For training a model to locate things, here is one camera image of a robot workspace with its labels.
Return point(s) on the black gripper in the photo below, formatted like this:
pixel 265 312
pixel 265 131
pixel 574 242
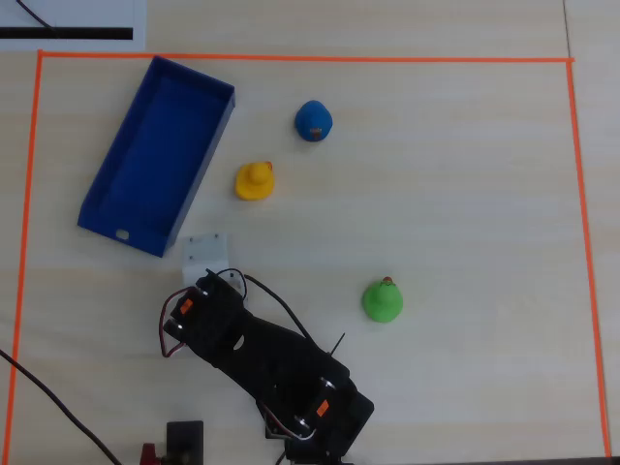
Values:
pixel 200 265

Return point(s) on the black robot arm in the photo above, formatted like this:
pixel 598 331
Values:
pixel 290 368

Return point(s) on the yellow rubber duck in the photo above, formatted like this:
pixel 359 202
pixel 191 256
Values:
pixel 254 181

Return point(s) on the blue rectangular plastic box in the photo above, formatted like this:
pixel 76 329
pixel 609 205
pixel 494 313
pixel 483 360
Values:
pixel 155 160

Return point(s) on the green rubber duck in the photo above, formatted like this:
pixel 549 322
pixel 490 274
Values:
pixel 381 302

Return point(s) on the blue rubber duck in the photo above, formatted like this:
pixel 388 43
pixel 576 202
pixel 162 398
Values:
pixel 313 120

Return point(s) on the black table clamp block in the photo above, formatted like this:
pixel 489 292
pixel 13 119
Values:
pixel 184 438

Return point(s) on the orange tape strip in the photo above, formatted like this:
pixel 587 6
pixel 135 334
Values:
pixel 588 261
pixel 21 257
pixel 305 58

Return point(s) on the white paper with black bar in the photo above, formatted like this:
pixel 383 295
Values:
pixel 97 21

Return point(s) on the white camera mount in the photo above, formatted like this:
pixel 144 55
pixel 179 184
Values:
pixel 203 252

